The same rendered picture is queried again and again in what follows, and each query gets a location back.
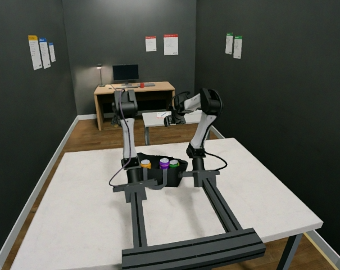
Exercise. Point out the black tote bag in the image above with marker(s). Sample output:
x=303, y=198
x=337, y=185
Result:
x=164, y=177

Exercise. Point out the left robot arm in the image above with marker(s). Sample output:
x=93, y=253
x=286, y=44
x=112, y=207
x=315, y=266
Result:
x=129, y=110

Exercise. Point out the purple drink can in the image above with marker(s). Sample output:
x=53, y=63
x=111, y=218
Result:
x=164, y=163

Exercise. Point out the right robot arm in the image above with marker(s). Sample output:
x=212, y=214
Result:
x=210, y=106

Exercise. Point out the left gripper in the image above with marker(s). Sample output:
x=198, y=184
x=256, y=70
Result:
x=115, y=122

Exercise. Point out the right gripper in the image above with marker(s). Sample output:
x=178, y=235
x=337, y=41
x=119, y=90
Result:
x=171, y=119

